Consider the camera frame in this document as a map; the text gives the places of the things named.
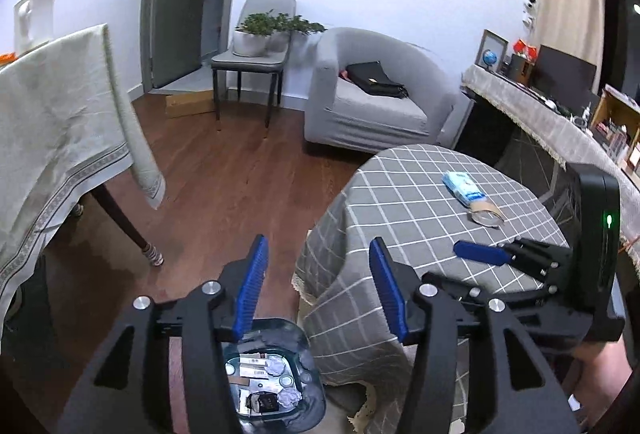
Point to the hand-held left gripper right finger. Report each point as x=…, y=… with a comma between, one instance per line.
x=387, y=294

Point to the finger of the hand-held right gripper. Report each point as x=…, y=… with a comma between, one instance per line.
x=525, y=296
x=480, y=252

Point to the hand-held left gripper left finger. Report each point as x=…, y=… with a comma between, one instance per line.
x=250, y=289

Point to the white cardboard box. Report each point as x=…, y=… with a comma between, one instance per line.
x=250, y=364

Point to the foil ball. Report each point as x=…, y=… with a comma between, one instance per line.
x=289, y=398
x=273, y=366

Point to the black printed packet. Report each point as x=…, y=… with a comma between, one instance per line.
x=262, y=403

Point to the dark translucent trash bin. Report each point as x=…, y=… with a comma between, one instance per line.
x=310, y=394

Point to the person's right forearm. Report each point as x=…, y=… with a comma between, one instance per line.
x=605, y=374

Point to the brown tape roll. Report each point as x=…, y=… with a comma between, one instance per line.
x=487, y=209

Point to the blue tissue pack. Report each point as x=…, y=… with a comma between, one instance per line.
x=462, y=186

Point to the grey checked tablecloth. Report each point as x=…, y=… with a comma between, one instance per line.
x=400, y=214

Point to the wooden desk organizer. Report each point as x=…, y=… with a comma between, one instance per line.
x=617, y=124

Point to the side table with fringed cloth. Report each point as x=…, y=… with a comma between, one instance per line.
x=540, y=114

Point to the dark wooden table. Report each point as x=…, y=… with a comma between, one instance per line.
x=125, y=219

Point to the black monitor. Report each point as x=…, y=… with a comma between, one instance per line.
x=562, y=74

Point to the grey armchair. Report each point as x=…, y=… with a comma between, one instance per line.
x=380, y=114

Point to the dark brown box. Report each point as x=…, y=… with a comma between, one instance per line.
x=520, y=69

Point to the small blue globe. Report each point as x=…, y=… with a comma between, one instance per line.
x=490, y=58

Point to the flat cardboard box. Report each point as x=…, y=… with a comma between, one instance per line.
x=190, y=104

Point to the red ornament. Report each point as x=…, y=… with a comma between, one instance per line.
x=526, y=49

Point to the black bag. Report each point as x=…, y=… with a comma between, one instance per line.
x=375, y=79

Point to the grey dining chair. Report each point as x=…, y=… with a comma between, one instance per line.
x=250, y=59

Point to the potted plant in white pot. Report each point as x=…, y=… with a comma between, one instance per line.
x=250, y=41
x=292, y=26

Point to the beige tablecloth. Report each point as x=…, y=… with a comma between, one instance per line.
x=60, y=124

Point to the grey door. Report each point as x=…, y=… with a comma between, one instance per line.
x=175, y=14

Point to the white kettle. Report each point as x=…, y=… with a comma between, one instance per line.
x=35, y=21

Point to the picture frame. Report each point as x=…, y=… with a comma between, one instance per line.
x=495, y=41

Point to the white security camera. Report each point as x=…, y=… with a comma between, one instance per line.
x=530, y=11

